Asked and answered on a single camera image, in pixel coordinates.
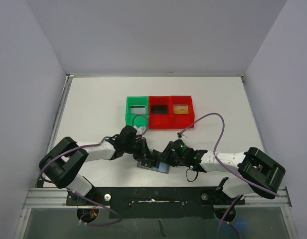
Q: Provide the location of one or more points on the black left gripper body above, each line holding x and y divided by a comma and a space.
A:
135, 148

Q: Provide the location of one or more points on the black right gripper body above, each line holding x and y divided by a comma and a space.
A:
168, 154

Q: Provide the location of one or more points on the grey card holder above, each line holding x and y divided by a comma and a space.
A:
163, 168

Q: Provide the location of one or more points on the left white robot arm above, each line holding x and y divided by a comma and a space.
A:
61, 165

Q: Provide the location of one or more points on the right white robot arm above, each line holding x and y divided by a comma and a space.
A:
253, 170

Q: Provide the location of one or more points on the silver VIP card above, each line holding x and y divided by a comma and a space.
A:
138, 110

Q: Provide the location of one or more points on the gold credit card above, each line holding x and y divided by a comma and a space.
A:
180, 109

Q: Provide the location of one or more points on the black card in bin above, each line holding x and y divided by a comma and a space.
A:
159, 109

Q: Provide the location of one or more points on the green plastic bin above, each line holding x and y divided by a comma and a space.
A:
132, 119

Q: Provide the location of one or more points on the right red plastic bin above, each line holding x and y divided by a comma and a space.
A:
182, 121

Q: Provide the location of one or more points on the red plastic bin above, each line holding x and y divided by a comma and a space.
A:
182, 121
157, 121

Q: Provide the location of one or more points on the middle red plastic bin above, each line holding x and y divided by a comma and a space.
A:
157, 121

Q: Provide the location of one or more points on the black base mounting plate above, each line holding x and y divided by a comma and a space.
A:
155, 203

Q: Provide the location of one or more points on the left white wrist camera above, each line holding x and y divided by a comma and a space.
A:
140, 130

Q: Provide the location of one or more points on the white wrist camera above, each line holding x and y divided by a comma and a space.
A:
140, 130
181, 135

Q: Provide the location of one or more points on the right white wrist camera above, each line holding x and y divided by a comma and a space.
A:
181, 135

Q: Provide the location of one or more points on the aluminium table edge rail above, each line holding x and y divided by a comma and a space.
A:
60, 110

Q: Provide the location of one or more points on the front aluminium frame rail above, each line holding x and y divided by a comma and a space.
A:
45, 215

